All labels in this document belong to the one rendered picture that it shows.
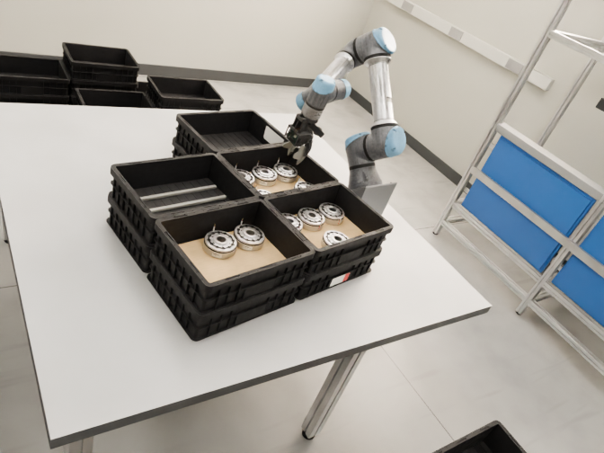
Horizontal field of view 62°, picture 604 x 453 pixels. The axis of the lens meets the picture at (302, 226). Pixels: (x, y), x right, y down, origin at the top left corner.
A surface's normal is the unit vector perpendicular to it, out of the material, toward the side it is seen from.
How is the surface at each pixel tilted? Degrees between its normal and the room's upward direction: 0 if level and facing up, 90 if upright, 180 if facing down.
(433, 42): 90
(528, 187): 90
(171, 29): 90
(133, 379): 0
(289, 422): 0
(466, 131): 90
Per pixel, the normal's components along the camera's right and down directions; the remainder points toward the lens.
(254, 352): 0.29, -0.78
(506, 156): -0.82, 0.10
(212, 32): 0.49, 0.62
